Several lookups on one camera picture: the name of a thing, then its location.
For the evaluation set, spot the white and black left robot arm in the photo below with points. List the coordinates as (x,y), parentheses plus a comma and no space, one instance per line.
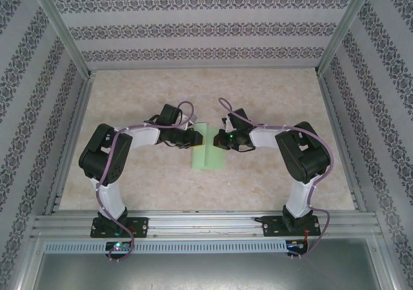
(113,199)

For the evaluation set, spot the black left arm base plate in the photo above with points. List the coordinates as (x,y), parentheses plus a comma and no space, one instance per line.
(138,227)

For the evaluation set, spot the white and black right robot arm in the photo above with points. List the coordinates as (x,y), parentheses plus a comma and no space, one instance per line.
(298,199)

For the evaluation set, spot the aluminium frame bar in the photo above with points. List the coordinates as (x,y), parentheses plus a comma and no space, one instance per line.
(26,264)
(390,264)

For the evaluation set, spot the green paper sheet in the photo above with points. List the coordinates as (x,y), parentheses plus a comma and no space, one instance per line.
(213,161)

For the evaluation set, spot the aluminium table side rail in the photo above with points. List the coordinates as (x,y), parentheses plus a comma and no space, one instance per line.
(341,141)
(72,141)

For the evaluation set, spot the aluminium frame post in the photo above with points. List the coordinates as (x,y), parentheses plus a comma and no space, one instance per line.
(61,28)
(348,22)

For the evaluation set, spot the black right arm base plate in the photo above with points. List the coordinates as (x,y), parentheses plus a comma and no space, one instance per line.
(272,228)

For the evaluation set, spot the grey sheet metal panel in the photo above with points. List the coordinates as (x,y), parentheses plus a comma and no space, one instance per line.
(206,270)

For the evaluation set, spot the aluminium mounting beam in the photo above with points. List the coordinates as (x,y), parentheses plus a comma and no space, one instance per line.
(206,222)

